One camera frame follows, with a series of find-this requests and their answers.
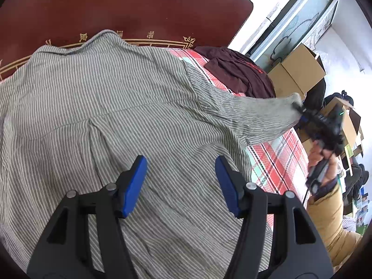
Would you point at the brown cardboard box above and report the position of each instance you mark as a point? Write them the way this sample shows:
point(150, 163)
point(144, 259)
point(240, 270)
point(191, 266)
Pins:
point(293, 72)
point(350, 128)

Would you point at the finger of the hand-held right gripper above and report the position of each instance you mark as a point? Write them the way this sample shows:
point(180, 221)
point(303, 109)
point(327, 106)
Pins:
point(299, 107)
point(303, 119)

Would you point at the maroon garment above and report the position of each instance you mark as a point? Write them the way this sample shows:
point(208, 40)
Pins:
point(238, 72)

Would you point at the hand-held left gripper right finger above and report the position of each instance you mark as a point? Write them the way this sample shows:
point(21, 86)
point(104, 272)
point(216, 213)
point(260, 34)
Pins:
point(228, 186)

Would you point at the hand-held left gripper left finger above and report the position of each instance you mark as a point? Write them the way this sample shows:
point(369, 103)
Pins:
point(135, 186)

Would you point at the dark brown wooden headboard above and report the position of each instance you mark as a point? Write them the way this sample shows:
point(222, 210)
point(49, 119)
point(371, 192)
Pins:
point(130, 5)

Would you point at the red plaid blanket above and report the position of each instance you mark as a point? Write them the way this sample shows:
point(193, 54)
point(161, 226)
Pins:
point(276, 157)

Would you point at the glass sliding door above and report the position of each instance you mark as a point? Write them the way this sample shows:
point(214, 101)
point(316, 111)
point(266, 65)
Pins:
point(299, 14)

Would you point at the wall poster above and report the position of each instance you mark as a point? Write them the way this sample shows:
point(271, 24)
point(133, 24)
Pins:
point(321, 29)

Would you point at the person's right hand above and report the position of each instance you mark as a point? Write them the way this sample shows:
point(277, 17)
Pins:
point(315, 154)

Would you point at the grey striped shirt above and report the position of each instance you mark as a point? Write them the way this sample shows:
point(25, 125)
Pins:
point(116, 107)

